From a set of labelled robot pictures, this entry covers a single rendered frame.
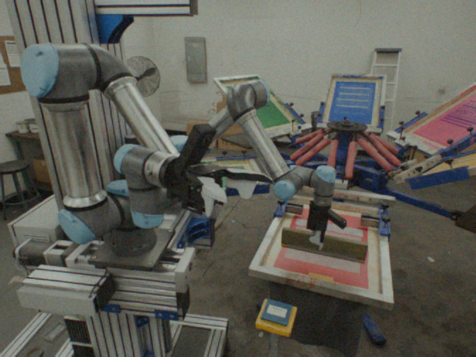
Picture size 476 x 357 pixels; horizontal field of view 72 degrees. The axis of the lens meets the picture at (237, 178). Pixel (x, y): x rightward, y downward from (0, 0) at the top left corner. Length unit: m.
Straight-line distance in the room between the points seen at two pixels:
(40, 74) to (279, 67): 5.32
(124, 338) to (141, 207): 1.09
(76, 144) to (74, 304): 0.53
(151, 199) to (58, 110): 0.33
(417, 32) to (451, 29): 0.43
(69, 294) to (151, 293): 0.26
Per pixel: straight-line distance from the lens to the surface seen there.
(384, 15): 5.83
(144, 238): 1.13
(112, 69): 0.94
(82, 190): 0.98
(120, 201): 1.05
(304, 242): 1.47
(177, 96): 6.85
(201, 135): 0.60
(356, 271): 1.60
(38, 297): 1.28
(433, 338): 2.85
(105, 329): 1.79
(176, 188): 0.67
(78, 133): 0.93
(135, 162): 0.72
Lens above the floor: 1.92
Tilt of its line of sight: 24 degrees down
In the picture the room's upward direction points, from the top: straight up
